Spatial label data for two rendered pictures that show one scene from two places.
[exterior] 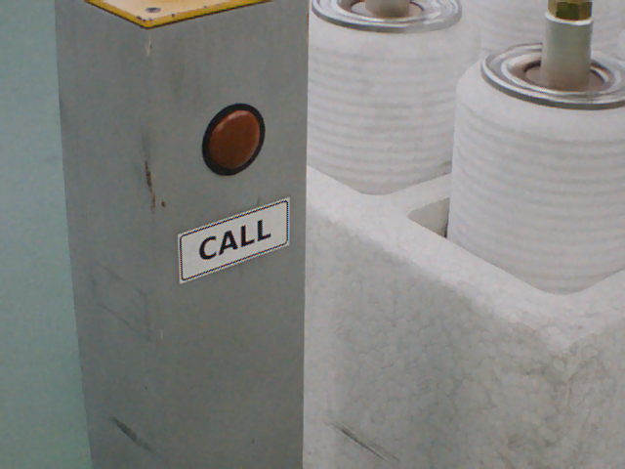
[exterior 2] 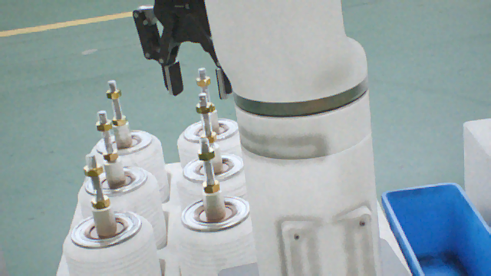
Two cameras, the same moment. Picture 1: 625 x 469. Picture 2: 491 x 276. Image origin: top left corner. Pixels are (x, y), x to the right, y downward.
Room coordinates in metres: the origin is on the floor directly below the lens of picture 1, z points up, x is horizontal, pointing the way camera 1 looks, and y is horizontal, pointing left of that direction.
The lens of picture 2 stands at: (0.02, -0.73, 0.67)
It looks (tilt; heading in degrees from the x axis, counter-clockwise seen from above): 23 degrees down; 40
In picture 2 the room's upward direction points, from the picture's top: 8 degrees counter-clockwise
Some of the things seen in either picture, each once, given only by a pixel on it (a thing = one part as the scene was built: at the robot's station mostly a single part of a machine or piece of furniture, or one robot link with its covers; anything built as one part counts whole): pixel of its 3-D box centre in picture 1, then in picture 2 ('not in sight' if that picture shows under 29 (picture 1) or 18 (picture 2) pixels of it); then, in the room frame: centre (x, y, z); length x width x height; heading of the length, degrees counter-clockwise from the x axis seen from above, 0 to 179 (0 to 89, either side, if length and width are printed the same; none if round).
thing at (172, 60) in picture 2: not in sight; (163, 67); (0.68, -0.08, 0.38); 0.03 x 0.01 x 0.05; 98
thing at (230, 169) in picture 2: not in sight; (214, 169); (0.68, -0.12, 0.25); 0.08 x 0.08 x 0.01
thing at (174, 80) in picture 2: not in sight; (174, 78); (0.68, -0.09, 0.36); 0.02 x 0.01 x 0.04; 8
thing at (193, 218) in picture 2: not in sight; (215, 214); (0.59, -0.20, 0.25); 0.08 x 0.08 x 0.01
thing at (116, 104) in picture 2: not in sight; (116, 108); (0.70, 0.04, 0.30); 0.01 x 0.01 x 0.08; 0
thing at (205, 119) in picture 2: not in sight; (206, 123); (0.68, -0.12, 0.31); 0.01 x 0.01 x 0.08; 77
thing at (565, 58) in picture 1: (566, 49); (104, 219); (0.52, -0.11, 0.26); 0.02 x 0.02 x 0.03
